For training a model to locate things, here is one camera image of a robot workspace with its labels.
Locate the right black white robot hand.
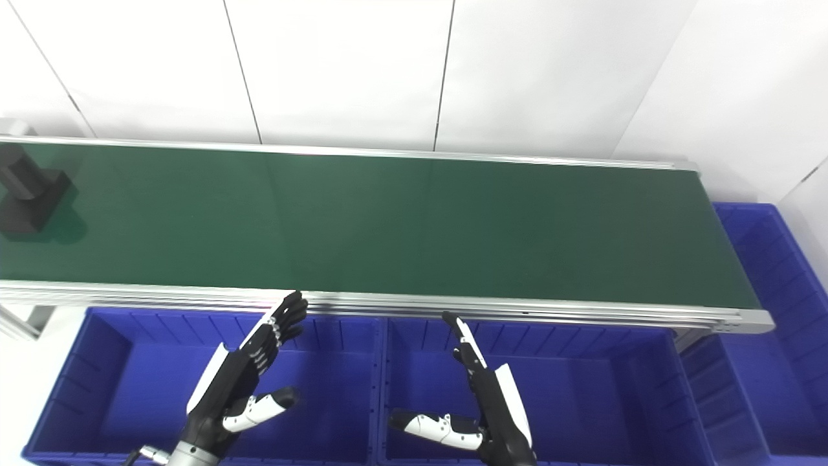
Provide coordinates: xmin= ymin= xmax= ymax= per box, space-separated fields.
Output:
xmin=388 ymin=311 xmax=538 ymax=466

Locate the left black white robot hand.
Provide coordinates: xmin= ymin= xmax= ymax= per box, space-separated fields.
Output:
xmin=178 ymin=291 xmax=309 ymax=454

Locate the black cylinder block part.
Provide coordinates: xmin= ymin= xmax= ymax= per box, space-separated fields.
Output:
xmin=0 ymin=144 xmax=73 ymax=235

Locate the blue plastic bin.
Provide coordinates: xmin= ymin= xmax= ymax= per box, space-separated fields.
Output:
xmin=679 ymin=202 xmax=828 ymax=466
xmin=21 ymin=307 xmax=384 ymax=466
xmin=377 ymin=317 xmax=715 ymax=466

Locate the aluminium conveyor leg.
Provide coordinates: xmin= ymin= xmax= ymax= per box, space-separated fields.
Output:
xmin=0 ymin=304 xmax=56 ymax=341

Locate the green conveyor belt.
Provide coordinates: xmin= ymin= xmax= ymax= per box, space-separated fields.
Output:
xmin=0 ymin=136 xmax=776 ymax=335

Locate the grey conveyor end cover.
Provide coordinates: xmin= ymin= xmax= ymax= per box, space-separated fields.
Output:
xmin=0 ymin=118 xmax=37 ymax=139

